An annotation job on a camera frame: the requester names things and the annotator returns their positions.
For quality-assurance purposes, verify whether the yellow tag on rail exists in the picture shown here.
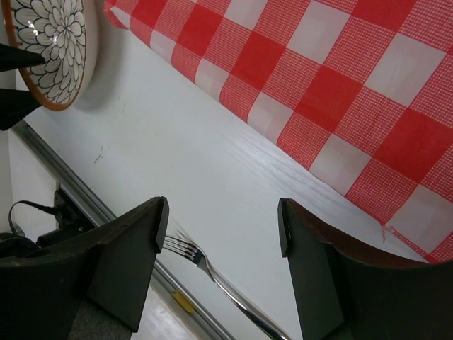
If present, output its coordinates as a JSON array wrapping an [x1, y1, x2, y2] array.
[[171, 290, 196, 315]]

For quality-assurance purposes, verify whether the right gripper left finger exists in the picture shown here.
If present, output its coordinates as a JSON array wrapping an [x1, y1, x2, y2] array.
[[1, 197, 169, 339]]

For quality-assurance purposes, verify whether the silver fork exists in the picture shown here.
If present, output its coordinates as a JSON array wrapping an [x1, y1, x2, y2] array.
[[163, 234, 290, 340]]

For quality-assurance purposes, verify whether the floral patterned plate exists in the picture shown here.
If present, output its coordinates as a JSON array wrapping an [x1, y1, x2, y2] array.
[[1, 0, 99, 111]]

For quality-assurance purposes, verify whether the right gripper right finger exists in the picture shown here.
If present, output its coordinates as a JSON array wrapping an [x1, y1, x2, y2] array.
[[277, 198, 452, 339]]

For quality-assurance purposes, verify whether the red white checkered cloth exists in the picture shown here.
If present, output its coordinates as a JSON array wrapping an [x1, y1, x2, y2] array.
[[104, 1, 452, 263]]

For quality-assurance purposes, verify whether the aluminium rail front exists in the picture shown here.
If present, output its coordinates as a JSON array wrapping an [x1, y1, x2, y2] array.
[[12, 121, 234, 339]]

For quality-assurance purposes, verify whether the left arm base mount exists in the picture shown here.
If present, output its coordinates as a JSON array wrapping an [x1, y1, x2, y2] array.
[[1, 189, 95, 259]]

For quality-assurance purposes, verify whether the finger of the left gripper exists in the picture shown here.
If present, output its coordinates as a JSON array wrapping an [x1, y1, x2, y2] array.
[[0, 89, 39, 131], [0, 44, 45, 72]]

